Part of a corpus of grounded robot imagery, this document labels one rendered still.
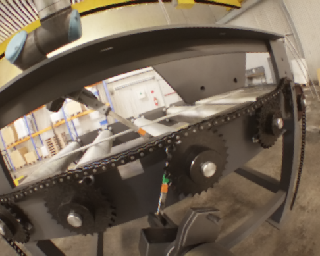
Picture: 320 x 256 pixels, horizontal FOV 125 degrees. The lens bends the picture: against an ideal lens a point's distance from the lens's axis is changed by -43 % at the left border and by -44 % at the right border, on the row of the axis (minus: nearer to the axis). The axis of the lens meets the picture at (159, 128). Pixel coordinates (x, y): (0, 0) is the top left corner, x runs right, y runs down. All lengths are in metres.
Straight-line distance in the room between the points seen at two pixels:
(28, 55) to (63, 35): 0.11
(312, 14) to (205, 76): 10.28
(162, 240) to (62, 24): 0.48
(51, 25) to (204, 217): 0.48
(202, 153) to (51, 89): 0.37
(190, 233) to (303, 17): 10.64
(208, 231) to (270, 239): 0.99
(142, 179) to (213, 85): 0.31
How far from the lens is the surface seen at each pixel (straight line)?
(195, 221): 0.20
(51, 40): 0.42
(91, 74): 0.35
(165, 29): 0.32
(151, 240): 0.24
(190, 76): 0.38
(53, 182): 0.32
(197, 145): 0.32
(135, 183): 0.36
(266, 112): 0.49
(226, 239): 0.79
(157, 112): 1.29
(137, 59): 0.36
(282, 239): 1.20
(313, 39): 10.36
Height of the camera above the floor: 1.02
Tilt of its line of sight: 12 degrees down
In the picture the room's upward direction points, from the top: 17 degrees counter-clockwise
